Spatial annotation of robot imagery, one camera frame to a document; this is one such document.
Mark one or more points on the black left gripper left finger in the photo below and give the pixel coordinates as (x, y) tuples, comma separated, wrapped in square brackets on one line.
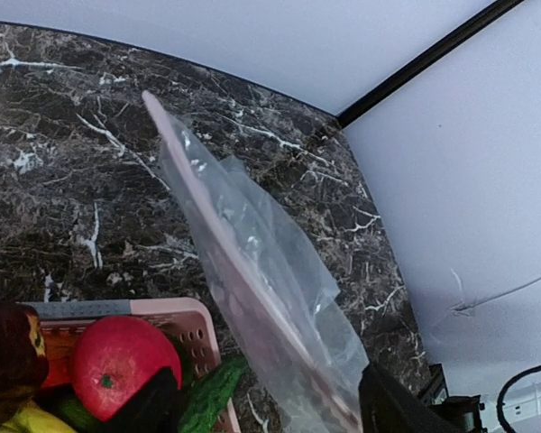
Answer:
[(156, 407)]

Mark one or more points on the yellow toy pepper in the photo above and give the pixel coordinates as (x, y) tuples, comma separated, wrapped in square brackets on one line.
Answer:
[(33, 419)]

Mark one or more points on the green toy cucumber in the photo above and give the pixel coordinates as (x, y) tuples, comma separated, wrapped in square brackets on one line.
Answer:
[(210, 395)]

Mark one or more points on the dark red toy fruit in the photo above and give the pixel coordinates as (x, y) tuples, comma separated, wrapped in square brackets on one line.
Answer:
[(24, 366)]

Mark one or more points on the red toy apple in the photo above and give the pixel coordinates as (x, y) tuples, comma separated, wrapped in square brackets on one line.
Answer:
[(114, 357)]

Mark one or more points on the pink plastic basket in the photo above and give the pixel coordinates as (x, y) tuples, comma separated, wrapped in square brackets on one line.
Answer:
[(184, 321)]

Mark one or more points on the black right frame post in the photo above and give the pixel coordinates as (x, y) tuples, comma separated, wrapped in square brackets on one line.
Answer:
[(427, 58)]

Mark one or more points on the clear dotted zip top bag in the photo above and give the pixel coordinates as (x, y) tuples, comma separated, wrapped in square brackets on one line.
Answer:
[(270, 284)]

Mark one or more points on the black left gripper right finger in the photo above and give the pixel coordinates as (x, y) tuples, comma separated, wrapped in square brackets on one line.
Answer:
[(388, 406)]

